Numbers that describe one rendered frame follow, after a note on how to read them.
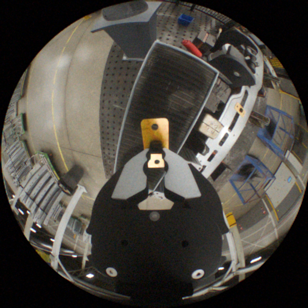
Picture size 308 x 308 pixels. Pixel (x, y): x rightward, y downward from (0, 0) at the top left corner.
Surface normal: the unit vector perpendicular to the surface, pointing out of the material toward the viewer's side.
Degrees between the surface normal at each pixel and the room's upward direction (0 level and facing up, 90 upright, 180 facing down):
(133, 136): 0
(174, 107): 0
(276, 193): 90
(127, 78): 0
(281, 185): 90
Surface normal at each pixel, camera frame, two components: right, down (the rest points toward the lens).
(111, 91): -0.01, 0.52
